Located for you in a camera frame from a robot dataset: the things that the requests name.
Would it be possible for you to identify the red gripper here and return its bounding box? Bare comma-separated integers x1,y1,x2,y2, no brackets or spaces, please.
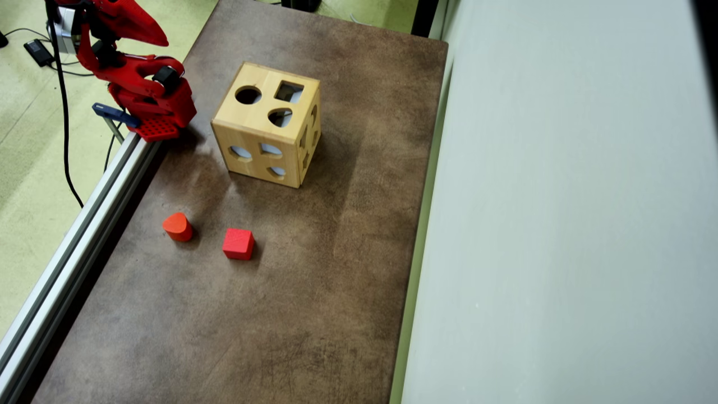
54,0,170,48

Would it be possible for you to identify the red cube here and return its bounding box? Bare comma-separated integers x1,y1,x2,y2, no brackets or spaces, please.
222,228,255,261

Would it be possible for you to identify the wooden shape sorter box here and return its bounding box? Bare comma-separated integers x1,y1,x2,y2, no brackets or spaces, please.
211,62,322,189

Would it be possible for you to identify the blue clamp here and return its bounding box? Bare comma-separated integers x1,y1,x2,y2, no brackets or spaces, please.
92,103,141,144

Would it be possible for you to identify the black power adapter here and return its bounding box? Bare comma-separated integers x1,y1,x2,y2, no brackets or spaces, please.
24,39,55,68

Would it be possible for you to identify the orange rounded block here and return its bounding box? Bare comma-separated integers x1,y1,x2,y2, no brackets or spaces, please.
162,212,194,243

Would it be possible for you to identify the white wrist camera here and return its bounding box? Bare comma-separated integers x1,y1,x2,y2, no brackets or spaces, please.
48,7,85,56

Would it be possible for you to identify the black adapter cable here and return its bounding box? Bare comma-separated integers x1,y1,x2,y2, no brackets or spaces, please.
4,27,95,77

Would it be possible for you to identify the black camera cable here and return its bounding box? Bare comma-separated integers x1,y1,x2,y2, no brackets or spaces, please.
45,0,85,209

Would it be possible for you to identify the aluminium profile rail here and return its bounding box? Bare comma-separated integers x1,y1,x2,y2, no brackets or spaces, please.
0,132,164,404

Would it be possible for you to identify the black vertical post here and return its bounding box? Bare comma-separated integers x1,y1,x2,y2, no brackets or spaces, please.
411,0,440,39

